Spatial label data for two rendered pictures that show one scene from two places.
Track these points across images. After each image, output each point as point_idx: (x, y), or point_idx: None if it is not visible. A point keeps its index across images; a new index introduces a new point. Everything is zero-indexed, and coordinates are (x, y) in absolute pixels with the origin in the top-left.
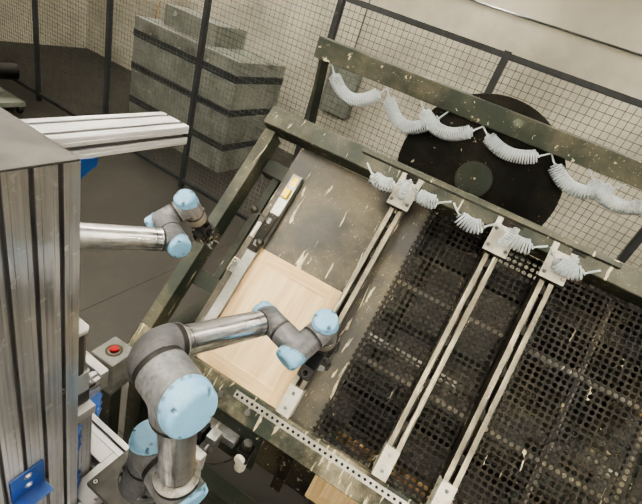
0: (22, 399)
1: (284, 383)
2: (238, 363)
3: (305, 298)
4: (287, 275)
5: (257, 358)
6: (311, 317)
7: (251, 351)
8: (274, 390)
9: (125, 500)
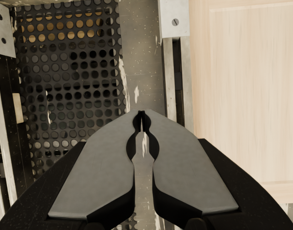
0: None
1: (197, 31)
2: (290, 8)
3: (243, 168)
4: None
5: (263, 37)
6: (217, 148)
7: (279, 41)
8: (206, 10)
9: None
